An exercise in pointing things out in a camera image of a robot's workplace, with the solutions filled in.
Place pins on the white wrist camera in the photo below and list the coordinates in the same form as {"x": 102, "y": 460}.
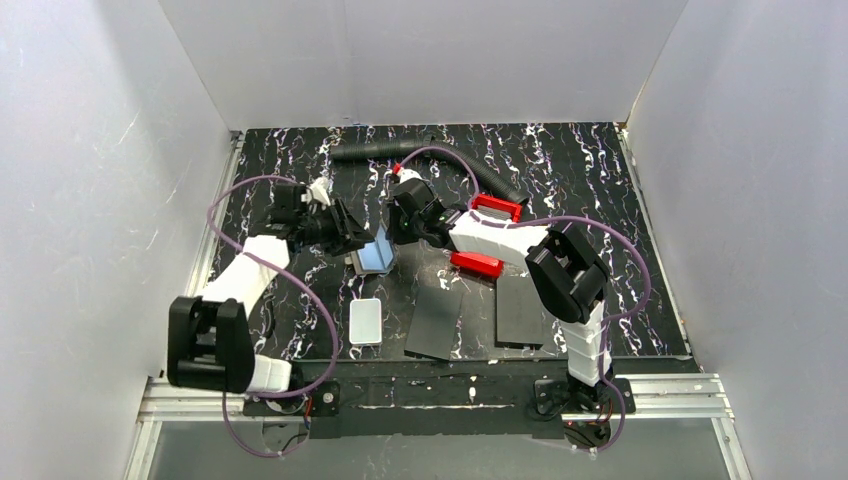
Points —
{"x": 319, "y": 191}
{"x": 404, "y": 174}

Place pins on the black card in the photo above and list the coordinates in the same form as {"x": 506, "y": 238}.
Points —
{"x": 518, "y": 313}
{"x": 433, "y": 324}

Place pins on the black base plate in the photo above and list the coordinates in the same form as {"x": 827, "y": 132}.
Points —
{"x": 561, "y": 396}
{"x": 322, "y": 402}

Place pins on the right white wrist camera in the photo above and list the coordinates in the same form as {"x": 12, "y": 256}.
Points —
{"x": 404, "y": 174}

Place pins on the black card left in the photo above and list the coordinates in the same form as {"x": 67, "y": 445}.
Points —
{"x": 433, "y": 324}

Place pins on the black card right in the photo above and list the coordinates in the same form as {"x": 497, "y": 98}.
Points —
{"x": 518, "y": 313}

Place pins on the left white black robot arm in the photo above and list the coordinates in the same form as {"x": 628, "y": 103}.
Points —
{"x": 209, "y": 343}

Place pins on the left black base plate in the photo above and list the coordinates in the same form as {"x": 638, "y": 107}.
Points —
{"x": 322, "y": 402}

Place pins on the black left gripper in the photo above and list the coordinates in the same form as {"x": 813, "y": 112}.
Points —
{"x": 337, "y": 225}

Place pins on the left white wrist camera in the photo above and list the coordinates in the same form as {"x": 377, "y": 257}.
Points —
{"x": 319, "y": 191}

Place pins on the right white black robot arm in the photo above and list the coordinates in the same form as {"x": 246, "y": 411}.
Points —
{"x": 568, "y": 274}

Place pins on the red plastic tray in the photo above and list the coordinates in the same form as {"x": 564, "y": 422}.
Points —
{"x": 483, "y": 249}

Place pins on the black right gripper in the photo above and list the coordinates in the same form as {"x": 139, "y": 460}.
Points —
{"x": 399, "y": 223}

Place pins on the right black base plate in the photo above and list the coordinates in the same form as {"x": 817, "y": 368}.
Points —
{"x": 561, "y": 396}

